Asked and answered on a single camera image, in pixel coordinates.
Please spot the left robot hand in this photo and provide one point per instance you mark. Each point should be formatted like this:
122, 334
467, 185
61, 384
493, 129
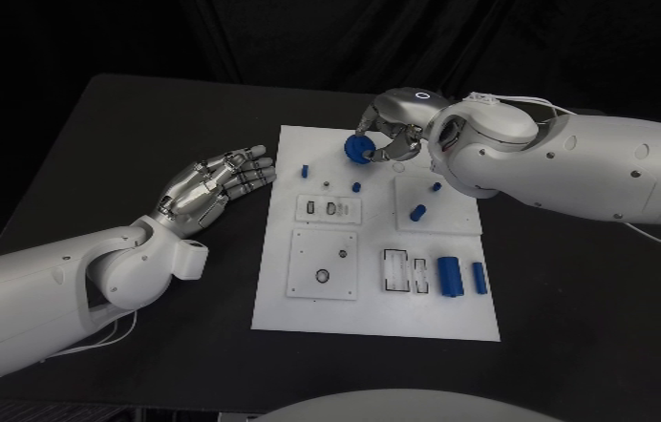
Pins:
207, 185

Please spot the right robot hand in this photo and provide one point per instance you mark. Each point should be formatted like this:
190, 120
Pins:
408, 114

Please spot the blue gear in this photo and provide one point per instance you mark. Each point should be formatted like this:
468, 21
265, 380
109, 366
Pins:
357, 147

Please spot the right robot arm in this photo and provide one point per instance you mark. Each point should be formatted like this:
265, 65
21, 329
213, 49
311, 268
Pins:
542, 164

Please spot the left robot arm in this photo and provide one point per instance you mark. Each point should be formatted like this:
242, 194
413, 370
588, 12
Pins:
63, 286

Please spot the white task board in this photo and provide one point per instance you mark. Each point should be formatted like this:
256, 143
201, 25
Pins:
377, 243

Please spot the small blue block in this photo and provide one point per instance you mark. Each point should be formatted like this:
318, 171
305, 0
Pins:
305, 171

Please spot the blue short cylinder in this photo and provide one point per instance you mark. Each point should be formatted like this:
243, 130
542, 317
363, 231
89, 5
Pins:
418, 213

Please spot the large blue cylinder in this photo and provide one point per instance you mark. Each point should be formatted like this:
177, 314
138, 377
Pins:
450, 276

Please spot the thin blue cylinder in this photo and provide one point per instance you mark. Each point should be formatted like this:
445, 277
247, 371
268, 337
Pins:
480, 277

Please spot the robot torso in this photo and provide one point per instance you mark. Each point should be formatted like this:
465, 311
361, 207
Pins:
413, 406

